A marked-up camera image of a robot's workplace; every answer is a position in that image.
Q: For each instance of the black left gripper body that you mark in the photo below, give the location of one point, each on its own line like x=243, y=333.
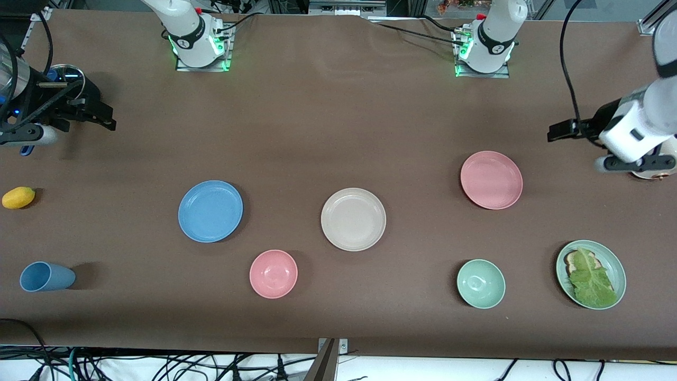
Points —
x=599, y=121

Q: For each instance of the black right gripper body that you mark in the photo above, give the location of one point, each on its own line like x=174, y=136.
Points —
x=79, y=98

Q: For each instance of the pink plate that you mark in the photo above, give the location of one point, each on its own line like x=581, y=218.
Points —
x=491, y=180

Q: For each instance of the blue plate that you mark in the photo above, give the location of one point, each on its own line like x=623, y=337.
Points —
x=210, y=211

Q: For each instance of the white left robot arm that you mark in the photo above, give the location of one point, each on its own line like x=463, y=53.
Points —
x=494, y=32

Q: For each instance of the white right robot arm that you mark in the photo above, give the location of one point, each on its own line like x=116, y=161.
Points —
x=185, y=32

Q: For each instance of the beige toaster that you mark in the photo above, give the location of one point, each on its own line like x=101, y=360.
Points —
x=656, y=173

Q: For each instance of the yellow lemon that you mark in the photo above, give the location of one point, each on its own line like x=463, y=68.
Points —
x=18, y=197

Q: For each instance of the toasted bread slice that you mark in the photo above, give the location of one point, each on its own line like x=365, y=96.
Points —
x=571, y=260

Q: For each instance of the green lettuce leaf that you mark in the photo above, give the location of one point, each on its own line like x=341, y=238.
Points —
x=591, y=280

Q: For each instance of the green plate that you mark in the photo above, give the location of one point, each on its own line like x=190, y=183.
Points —
x=616, y=275

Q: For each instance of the orange background objects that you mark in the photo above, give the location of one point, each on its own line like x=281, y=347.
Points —
x=460, y=5

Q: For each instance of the blue plastic cup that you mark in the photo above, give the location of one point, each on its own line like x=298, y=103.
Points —
x=45, y=277

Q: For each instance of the small green bowl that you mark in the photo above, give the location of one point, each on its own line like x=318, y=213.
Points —
x=481, y=283

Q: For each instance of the small pink bowl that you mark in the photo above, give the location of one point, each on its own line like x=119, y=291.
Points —
x=273, y=274

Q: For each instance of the beige plate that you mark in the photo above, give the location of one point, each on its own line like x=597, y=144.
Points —
x=353, y=219

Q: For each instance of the grey equipment box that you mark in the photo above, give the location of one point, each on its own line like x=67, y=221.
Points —
x=346, y=6

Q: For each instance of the dark angled bar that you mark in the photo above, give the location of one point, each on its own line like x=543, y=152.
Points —
x=322, y=365

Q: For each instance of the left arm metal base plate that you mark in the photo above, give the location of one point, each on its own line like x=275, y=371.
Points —
x=484, y=73

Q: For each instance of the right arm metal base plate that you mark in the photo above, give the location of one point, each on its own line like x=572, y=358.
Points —
x=203, y=64

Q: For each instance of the aluminium frame profile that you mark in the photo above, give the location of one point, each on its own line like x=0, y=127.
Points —
x=653, y=18

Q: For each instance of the metal table edge bracket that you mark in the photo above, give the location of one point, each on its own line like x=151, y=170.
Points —
x=342, y=345

